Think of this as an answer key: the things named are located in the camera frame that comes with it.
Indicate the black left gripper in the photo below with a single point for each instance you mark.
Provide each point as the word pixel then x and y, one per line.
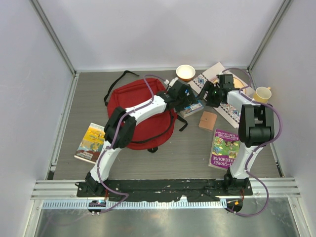
pixel 189 99

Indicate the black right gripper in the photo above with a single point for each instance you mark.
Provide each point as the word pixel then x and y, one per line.
pixel 207 87

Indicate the blue comic book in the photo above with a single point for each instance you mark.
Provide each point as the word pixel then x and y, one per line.
pixel 191 109

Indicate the red student backpack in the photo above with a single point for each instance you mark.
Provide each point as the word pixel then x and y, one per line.
pixel 145 130

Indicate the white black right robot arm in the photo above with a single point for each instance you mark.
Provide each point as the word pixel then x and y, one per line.
pixel 255 130

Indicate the brown leather wallet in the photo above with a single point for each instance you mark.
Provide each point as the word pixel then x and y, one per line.
pixel 207 121

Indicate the white orange bowl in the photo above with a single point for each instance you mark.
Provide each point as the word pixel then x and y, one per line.
pixel 185 72

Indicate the patterned white placemat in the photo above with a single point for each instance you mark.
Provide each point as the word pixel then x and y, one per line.
pixel 228 112

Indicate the yellow bird plate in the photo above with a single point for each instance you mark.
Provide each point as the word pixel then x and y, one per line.
pixel 239 84

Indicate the purple treehouse book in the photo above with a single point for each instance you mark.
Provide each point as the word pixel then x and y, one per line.
pixel 224 149

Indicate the yellow mug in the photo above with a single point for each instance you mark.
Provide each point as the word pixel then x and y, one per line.
pixel 262 94

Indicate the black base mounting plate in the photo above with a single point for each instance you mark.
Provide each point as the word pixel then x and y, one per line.
pixel 166 190

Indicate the yellow illustrated book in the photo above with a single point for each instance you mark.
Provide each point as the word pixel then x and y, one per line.
pixel 91 145

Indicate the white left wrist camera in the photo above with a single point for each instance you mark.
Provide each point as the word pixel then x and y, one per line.
pixel 171 82

